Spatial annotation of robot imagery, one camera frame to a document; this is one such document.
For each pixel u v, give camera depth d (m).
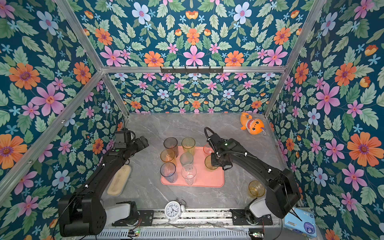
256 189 0.82
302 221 0.67
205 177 0.87
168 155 0.88
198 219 0.75
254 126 1.01
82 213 0.40
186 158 0.89
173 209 0.73
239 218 0.73
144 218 0.74
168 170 0.83
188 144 0.88
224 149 0.56
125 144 0.65
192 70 0.93
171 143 0.92
